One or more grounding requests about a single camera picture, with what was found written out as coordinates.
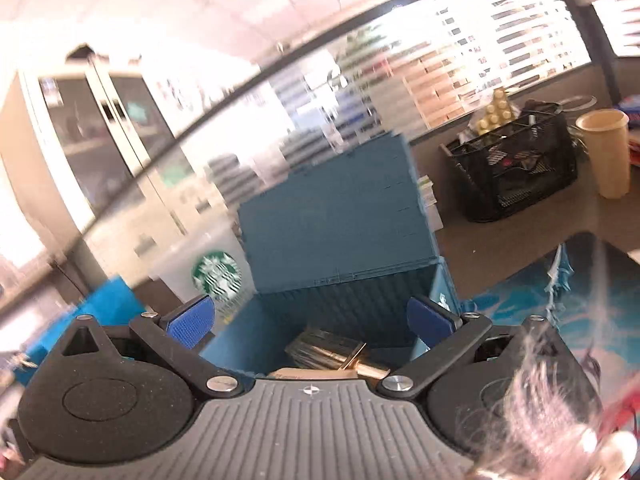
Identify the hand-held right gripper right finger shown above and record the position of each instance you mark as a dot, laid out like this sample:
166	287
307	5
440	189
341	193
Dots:
425	325

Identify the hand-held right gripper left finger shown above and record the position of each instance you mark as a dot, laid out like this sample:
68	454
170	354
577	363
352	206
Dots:
192	327

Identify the gold metallic object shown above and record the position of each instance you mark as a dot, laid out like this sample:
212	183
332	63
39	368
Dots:
325	347

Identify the teal storage box with lid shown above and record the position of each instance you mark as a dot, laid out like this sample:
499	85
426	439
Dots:
325	220

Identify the Starbucks logo bag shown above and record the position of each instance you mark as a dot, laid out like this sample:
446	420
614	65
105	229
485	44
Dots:
217	272

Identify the blue paper bag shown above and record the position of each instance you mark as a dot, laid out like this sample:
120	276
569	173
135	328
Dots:
110	305

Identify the printed mouse mat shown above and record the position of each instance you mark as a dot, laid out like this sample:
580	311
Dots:
510	305

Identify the stack of white boxes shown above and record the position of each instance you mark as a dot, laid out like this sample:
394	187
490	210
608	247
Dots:
429	200

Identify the black mesh desk organizer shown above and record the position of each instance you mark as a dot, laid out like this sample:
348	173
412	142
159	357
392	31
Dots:
520	180

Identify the beige glass-door cabinet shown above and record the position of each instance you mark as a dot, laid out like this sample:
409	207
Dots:
100	125

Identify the yellow blister pack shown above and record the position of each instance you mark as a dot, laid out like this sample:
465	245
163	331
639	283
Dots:
495	110

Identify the beige paper cup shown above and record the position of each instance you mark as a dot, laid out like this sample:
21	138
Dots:
607	160

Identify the dark bag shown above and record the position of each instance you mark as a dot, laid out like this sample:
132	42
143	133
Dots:
80	52

